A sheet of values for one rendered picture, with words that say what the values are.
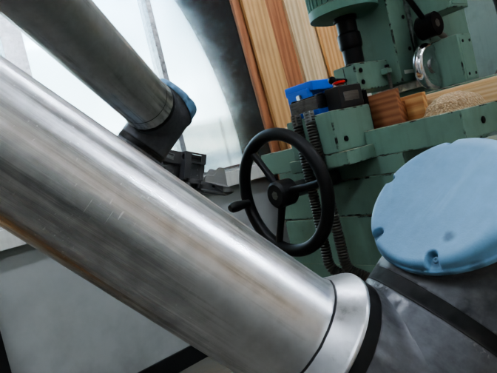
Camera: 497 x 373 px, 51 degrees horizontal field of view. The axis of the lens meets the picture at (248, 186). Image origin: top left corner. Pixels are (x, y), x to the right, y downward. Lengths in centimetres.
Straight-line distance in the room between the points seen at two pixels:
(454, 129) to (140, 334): 177
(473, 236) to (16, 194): 34
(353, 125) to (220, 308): 81
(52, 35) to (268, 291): 39
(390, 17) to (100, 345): 172
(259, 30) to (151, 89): 219
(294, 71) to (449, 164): 263
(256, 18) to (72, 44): 237
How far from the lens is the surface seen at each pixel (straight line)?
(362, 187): 122
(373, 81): 138
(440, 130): 108
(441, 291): 47
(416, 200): 50
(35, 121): 40
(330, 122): 112
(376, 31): 146
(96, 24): 67
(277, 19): 316
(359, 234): 126
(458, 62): 141
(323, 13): 134
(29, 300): 224
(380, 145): 117
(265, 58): 292
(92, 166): 39
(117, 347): 241
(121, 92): 76
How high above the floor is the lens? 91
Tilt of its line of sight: 3 degrees down
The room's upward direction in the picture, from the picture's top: 13 degrees counter-clockwise
